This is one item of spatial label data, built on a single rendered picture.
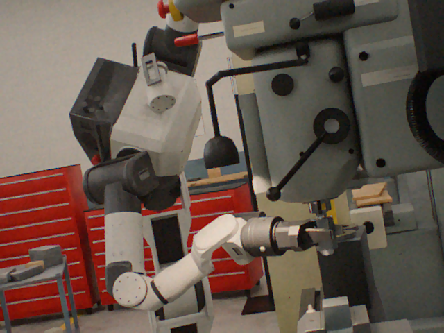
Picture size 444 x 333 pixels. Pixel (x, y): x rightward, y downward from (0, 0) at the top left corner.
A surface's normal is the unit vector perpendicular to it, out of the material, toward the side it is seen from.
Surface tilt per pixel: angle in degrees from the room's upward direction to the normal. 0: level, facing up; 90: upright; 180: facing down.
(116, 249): 70
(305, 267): 90
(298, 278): 90
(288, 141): 90
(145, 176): 86
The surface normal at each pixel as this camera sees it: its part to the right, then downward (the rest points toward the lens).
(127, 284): -0.23, -0.26
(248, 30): -0.13, 0.07
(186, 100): 0.73, -0.17
